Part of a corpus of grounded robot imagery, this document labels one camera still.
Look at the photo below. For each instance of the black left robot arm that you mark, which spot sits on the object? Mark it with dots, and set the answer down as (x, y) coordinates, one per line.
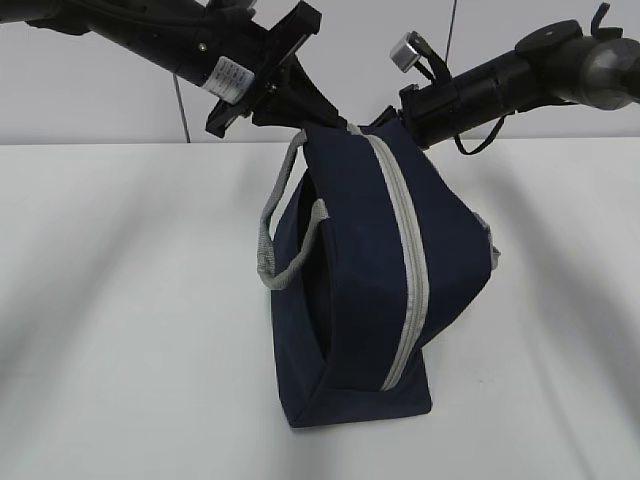
(183, 37)

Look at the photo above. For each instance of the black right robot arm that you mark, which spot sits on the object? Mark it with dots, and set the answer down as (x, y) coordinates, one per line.
(556, 65)

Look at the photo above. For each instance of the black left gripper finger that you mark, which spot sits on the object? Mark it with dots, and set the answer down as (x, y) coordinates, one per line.
(270, 107)
(307, 103)

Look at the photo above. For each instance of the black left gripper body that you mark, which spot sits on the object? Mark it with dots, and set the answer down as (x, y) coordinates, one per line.
(234, 76)

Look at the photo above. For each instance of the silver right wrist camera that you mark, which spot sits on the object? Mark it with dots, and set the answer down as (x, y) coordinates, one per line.
(413, 51)

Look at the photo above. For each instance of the navy insulated lunch bag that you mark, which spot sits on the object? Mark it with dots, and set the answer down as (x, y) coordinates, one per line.
(368, 255)

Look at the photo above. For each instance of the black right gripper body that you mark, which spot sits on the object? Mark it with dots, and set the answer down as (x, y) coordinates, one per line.
(429, 114)

